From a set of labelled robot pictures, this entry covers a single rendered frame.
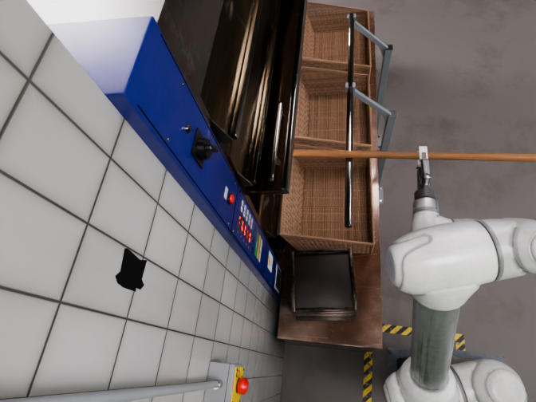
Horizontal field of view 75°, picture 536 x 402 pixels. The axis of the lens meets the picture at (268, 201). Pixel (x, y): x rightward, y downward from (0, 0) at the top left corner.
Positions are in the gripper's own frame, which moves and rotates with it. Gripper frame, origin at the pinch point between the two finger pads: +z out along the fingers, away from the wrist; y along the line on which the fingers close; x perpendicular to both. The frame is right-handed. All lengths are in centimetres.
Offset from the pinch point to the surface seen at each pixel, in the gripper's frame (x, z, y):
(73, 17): -82, -29, -91
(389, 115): -8.8, 40.0, 23.7
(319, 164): -45, 29, 56
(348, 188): -28.5, -15.3, 1.4
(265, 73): -63, 19, -28
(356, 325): -21, -61, 61
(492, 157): 25.3, -0.7, -0.9
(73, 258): -64, -75, -91
